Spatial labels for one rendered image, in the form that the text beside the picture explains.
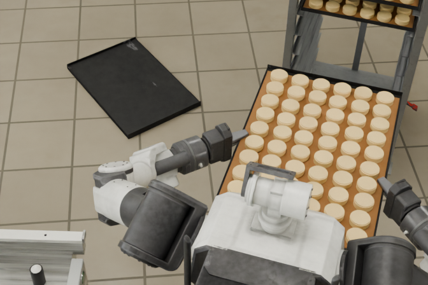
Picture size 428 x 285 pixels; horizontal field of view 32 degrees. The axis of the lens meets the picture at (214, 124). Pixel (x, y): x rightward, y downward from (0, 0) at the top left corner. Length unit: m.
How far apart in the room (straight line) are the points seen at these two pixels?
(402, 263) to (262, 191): 0.28
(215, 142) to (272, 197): 0.65
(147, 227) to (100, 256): 1.61
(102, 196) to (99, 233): 1.48
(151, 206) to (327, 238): 0.33
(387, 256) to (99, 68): 2.61
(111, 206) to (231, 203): 0.27
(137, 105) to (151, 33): 0.58
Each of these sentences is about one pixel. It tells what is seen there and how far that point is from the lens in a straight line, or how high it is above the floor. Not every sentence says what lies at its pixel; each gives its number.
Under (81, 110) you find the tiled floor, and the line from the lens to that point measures 3.59.
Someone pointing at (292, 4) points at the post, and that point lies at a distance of 2.69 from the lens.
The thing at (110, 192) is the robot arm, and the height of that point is 1.24.
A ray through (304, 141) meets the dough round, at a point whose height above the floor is 1.02.
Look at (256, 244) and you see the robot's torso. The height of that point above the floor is 1.33.
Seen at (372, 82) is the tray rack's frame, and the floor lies 0.15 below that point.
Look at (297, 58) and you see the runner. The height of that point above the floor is 0.59.
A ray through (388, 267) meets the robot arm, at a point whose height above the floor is 1.34.
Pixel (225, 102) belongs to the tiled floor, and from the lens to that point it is 3.60.
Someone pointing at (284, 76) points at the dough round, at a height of 1.02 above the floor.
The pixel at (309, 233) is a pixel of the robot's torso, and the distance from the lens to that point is 1.40.
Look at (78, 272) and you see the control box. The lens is 1.96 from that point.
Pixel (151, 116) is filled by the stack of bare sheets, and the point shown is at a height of 0.02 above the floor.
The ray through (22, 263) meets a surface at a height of 0.84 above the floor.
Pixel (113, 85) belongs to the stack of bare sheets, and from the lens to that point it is 3.68.
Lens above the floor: 2.44
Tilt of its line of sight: 44 degrees down
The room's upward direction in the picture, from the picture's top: 1 degrees clockwise
